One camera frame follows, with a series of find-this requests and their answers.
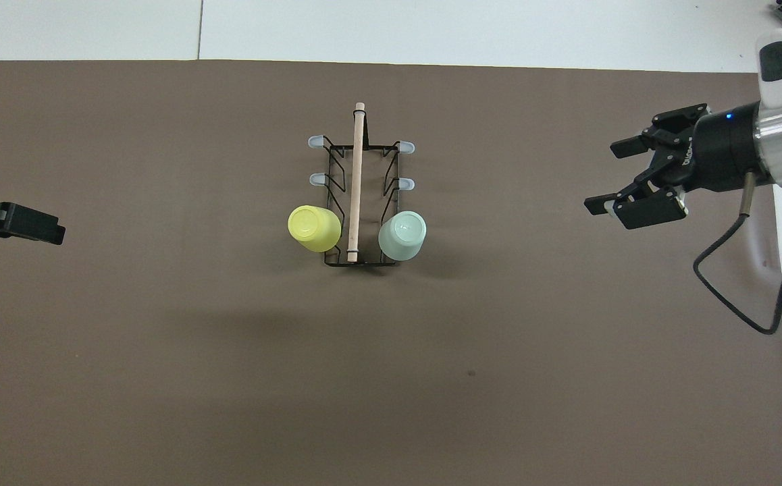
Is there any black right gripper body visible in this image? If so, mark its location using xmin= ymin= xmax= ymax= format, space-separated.
xmin=674 ymin=102 xmax=771 ymax=194

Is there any pale green plastic cup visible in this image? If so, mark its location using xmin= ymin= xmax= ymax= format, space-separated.
xmin=377 ymin=210 xmax=428 ymax=263

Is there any black wire cup rack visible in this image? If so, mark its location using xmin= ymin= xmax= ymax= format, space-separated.
xmin=307 ymin=102 xmax=417 ymax=268

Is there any yellow plastic cup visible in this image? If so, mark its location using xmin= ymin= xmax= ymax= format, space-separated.
xmin=287 ymin=204 xmax=344 ymax=254

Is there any brown table mat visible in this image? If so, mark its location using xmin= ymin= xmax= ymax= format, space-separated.
xmin=0 ymin=59 xmax=782 ymax=486

